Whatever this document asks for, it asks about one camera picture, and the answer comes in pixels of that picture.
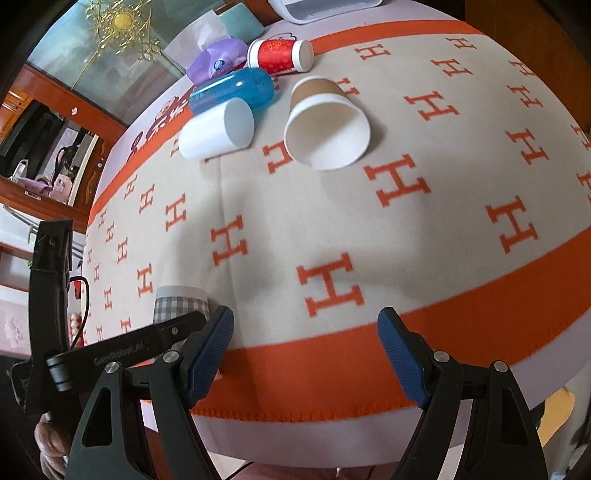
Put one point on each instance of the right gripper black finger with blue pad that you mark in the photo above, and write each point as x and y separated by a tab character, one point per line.
501	442
110	441

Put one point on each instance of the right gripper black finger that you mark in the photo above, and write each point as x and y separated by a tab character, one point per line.
78	370

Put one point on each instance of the grey checked paper cup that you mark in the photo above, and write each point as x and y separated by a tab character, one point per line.
174	300

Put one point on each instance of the white plastic cup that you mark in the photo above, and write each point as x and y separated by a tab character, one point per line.
223	129

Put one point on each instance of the blue translucent plastic cup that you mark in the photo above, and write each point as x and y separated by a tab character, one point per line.
253	85

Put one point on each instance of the red paper cup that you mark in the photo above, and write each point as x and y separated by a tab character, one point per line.
281	56

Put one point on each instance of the brown and white paper cup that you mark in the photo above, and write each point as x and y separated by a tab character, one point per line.
325	130

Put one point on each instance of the pink small kitchen appliance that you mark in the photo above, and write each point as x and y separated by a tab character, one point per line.
61	189

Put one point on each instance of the purple tissue pack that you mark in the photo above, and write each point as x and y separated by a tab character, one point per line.
205	50

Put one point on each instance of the orange beige H-pattern cloth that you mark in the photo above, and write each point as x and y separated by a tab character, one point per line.
346	221

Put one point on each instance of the teal canister with brown lid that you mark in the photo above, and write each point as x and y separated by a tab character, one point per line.
240	22

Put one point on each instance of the white cosmetics storage box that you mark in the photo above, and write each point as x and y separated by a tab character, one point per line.
307	11

